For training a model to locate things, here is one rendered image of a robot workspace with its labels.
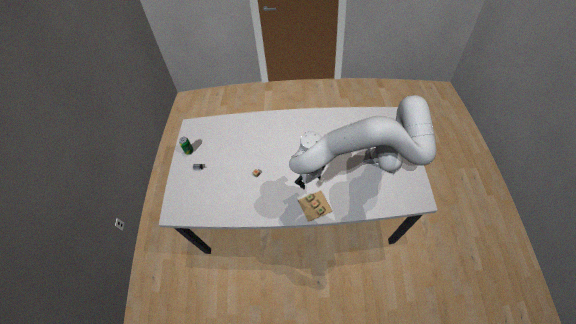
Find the green and yellow striped drink can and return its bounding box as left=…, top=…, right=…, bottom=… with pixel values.
left=179, top=137, right=193, bottom=155

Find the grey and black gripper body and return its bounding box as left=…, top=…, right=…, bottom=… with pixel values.
left=299, top=168, right=322, bottom=184

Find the tan square mat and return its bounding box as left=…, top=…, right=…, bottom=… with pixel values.
left=298, top=191, right=332, bottom=222

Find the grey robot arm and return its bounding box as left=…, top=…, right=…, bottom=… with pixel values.
left=289, top=95, right=436, bottom=174

